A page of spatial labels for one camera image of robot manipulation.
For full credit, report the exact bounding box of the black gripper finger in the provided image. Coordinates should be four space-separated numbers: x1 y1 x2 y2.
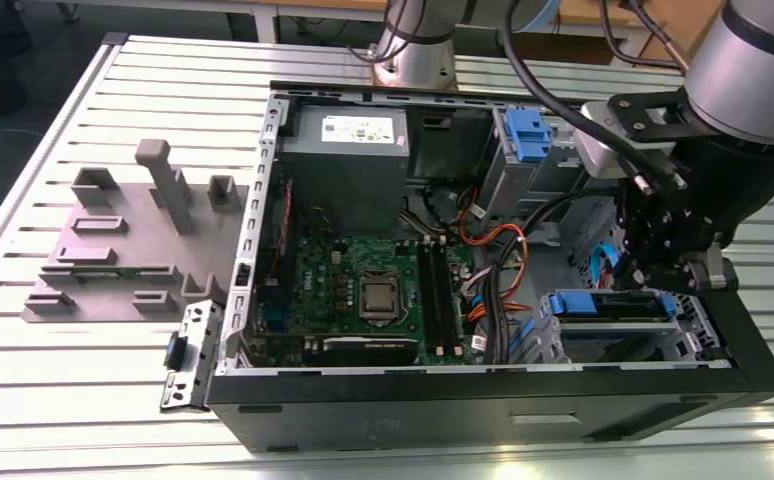
641 242 741 297
612 192 670 294

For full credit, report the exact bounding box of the hard disk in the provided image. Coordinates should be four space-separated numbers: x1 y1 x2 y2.
546 291 681 322

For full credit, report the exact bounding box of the metal disk bay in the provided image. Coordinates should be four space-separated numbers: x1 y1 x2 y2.
537 288 704 366

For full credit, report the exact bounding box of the metal drive bay cage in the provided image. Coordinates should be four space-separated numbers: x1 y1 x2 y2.
478 105 629 224

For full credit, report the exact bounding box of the blue plastic bay latch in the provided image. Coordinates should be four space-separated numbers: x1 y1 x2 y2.
503 108 554 164

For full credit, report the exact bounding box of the black RAM slot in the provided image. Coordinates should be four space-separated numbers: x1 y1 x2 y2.
435 235 466 357
417 235 446 357

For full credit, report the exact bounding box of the wooden cabinet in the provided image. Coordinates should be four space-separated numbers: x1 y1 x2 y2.
633 0 729 71

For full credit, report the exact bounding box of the green motherboard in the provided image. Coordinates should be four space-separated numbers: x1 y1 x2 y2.
257 234 493 367

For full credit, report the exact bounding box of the wooden desk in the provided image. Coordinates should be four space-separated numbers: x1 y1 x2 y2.
493 0 670 67

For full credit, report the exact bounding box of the silver CPU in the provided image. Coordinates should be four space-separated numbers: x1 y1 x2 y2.
361 283 399 312

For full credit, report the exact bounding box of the black CPU socket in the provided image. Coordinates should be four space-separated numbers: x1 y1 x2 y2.
354 269 410 326

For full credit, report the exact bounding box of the grey power supply unit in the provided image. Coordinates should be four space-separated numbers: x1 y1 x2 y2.
278 103 410 237

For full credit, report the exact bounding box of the black graphics card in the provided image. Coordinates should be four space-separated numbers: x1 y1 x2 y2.
322 337 422 367

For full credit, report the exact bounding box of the black open PC case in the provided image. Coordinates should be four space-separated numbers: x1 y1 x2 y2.
205 77 774 454

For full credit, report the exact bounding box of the blue black port plug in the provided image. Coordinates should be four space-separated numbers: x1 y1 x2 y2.
163 331 193 372

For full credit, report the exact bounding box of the grey parts rack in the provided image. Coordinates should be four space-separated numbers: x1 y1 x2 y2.
20 138 254 325

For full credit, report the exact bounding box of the green RAM stick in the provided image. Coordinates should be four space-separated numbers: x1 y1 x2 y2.
70 269 170 280

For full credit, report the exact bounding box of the blue wire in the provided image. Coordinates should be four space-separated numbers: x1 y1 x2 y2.
589 242 624 291

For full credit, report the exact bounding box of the black curved cable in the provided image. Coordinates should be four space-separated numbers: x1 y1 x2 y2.
523 185 629 236

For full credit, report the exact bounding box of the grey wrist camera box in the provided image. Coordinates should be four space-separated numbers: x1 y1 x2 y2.
578 92 722 180

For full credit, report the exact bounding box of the orange wire bundle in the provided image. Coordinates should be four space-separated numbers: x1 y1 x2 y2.
458 185 534 326

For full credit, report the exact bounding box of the black cable bundle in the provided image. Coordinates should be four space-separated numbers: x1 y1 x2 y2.
481 239 521 365

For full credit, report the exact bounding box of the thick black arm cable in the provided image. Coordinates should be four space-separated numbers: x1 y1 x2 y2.
499 0 662 194

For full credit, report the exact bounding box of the thin red wire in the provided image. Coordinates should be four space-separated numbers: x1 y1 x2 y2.
267 174 295 286

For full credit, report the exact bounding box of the white desk frame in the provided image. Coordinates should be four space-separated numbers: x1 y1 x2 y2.
52 0 393 45

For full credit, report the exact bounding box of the metal card retention bracket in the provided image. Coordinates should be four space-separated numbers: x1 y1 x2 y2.
158 298 227 413

